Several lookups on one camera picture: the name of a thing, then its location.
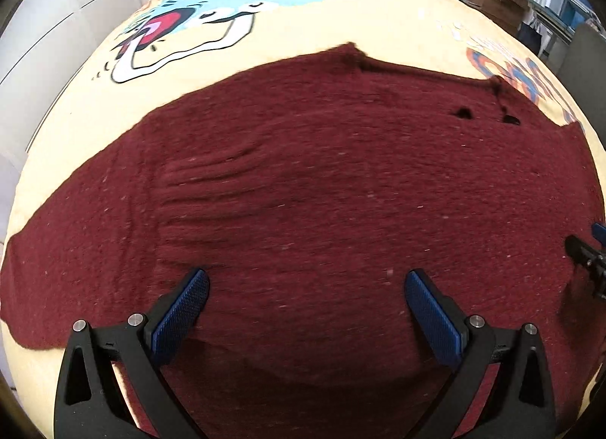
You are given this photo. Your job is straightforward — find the white wardrobe with doors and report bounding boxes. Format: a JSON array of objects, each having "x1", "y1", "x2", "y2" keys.
[{"x1": 0, "y1": 0, "x2": 143, "y2": 175}]

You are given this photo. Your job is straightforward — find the dark red knitted sweater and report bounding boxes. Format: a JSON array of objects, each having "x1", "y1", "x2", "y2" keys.
[{"x1": 1, "y1": 45, "x2": 605, "y2": 438}]

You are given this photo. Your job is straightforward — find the yellow cartoon dinosaur bedsheet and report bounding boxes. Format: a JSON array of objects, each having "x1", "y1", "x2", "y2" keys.
[{"x1": 1, "y1": 0, "x2": 605, "y2": 438}]

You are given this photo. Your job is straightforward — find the grey green chair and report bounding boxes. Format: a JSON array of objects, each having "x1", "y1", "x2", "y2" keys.
[{"x1": 558, "y1": 24, "x2": 606, "y2": 144}]

